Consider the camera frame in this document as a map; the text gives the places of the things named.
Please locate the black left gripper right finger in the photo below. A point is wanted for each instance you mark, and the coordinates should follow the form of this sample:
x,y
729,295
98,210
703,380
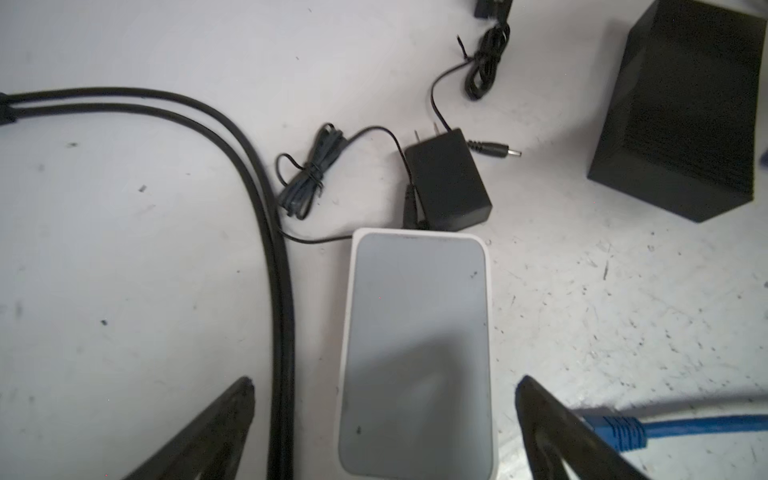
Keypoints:
x,y
556,439

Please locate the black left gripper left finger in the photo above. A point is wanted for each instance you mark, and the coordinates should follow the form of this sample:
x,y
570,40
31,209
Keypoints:
x,y
209,447

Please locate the black power adapter with cable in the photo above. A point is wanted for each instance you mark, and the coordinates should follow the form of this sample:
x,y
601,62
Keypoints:
x,y
444,190

